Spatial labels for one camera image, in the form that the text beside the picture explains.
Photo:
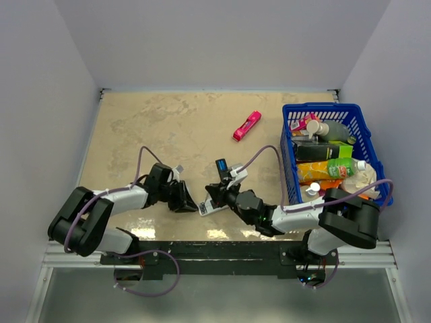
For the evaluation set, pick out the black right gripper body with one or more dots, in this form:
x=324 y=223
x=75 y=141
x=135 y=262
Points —
x=226 y=196

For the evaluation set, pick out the grey bottle beige cap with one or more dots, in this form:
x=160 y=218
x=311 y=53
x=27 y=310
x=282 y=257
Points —
x=330 y=131

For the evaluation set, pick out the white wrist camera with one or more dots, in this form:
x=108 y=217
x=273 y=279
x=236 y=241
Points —
x=176 y=172
x=236 y=175

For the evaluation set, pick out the aluminium frame rail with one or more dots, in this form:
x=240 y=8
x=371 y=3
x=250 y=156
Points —
x=349 y=257

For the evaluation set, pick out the orange snack packet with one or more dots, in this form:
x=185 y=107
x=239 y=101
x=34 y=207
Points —
x=324 y=184

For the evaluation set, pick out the small white cap bottle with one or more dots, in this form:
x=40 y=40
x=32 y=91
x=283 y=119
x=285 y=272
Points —
x=310 y=192

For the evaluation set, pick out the pink snack box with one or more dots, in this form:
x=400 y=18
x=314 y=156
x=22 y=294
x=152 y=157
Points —
x=301 y=123

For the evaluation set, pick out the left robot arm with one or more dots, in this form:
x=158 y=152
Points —
x=81 y=224

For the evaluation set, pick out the black green carton box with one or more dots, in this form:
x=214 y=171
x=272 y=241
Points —
x=305 y=151

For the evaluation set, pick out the white remote control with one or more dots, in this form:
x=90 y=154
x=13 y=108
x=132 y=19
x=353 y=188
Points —
x=208 y=207

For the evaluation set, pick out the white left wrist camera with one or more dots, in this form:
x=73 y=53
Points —
x=176 y=172

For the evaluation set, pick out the black remote control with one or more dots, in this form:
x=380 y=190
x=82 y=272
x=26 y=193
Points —
x=224 y=175

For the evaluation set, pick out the blue battery in black remote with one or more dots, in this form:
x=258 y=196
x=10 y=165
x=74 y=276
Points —
x=222 y=165

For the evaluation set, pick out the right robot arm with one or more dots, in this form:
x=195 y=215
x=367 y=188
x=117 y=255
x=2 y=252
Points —
x=336 y=219

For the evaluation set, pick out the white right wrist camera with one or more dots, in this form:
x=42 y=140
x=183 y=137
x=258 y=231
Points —
x=236 y=175

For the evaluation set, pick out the orange juice bottle green label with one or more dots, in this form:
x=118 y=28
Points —
x=332 y=169

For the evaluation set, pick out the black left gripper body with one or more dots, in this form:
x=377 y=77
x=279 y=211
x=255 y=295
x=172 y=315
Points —
x=168 y=197

